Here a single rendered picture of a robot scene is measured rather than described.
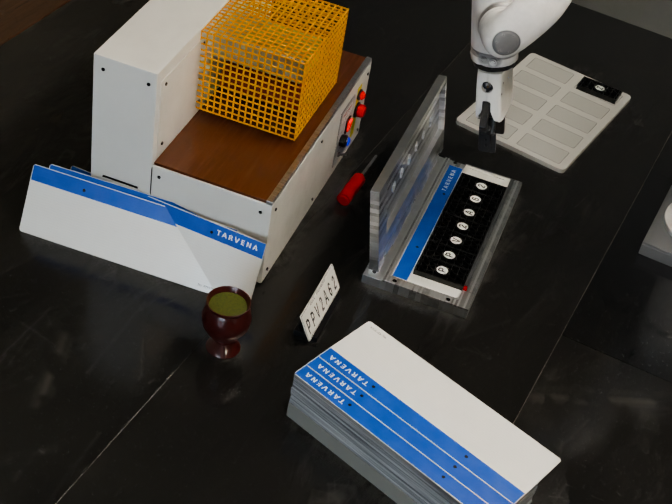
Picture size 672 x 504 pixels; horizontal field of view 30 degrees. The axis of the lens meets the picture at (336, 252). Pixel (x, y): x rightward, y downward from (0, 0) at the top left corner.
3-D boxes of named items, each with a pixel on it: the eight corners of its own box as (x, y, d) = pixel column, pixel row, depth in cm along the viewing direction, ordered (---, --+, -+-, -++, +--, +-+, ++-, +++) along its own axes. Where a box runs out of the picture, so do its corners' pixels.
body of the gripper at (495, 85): (508, 71, 217) (506, 127, 224) (521, 44, 225) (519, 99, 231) (466, 65, 219) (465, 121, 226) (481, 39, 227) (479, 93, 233)
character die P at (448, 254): (469, 275, 237) (470, 270, 236) (420, 258, 239) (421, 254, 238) (475, 260, 241) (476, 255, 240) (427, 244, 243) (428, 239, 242)
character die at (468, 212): (487, 231, 248) (489, 227, 247) (441, 215, 250) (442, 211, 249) (494, 218, 252) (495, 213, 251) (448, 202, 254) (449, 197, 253)
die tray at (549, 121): (562, 174, 271) (563, 170, 270) (454, 123, 280) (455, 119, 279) (631, 99, 298) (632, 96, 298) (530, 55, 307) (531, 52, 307)
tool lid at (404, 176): (379, 192, 221) (370, 190, 221) (378, 277, 232) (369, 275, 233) (447, 75, 254) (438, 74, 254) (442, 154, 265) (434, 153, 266)
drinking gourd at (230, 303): (212, 371, 212) (218, 324, 205) (189, 338, 217) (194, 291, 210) (256, 356, 216) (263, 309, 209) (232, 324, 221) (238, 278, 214)
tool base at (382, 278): (465, 318, 231) (470, 304, 229) (360, 282, 234) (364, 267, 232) (519, 190, 264) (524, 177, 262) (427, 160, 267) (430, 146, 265)
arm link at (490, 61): (512, 59, 216) (511, 74, 218) (523, 36, 222) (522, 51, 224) (464, 53, 218) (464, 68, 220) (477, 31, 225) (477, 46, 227)
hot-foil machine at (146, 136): (261, 288, 229) (286, 117, 205) (63, 218, 236) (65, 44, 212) (387, 92, 285) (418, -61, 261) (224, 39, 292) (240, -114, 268)
